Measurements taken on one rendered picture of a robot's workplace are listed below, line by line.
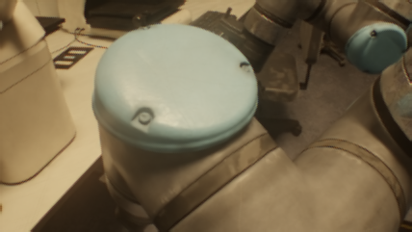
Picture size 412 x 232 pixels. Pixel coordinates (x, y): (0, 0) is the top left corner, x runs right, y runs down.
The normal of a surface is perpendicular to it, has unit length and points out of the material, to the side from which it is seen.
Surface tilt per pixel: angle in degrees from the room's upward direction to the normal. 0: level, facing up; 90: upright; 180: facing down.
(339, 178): 5
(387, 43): 94
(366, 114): 75
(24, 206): 0
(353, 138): 16
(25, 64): 90
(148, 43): 21
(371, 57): 94
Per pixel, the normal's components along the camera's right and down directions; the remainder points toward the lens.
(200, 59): 0.20, -0.59
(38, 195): -0.02, -0.79
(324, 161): -0.23, -0.89
